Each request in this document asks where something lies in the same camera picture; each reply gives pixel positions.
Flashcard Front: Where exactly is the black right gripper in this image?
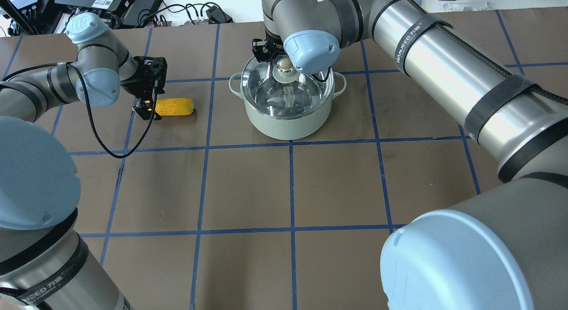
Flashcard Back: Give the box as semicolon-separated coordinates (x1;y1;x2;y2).
252;38;284;63

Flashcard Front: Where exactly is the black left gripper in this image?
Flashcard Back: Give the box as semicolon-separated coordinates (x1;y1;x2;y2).
129;56;168;120

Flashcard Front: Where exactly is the yellow corn cob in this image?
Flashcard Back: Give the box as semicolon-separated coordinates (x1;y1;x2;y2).
155;98;195;116

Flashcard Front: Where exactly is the glass pot lid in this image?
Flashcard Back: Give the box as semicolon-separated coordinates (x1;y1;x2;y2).
239;55;337;119

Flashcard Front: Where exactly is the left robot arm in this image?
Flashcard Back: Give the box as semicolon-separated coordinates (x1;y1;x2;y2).
1;12;168;310

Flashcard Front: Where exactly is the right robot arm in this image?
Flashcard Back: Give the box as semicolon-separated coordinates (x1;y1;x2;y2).
237;0;567;310

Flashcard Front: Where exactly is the pale green cooking pot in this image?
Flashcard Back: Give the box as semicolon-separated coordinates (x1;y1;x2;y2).
229;69;347;140

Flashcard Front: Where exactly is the black power strip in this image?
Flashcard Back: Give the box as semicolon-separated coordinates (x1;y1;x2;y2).
183;2;235;25

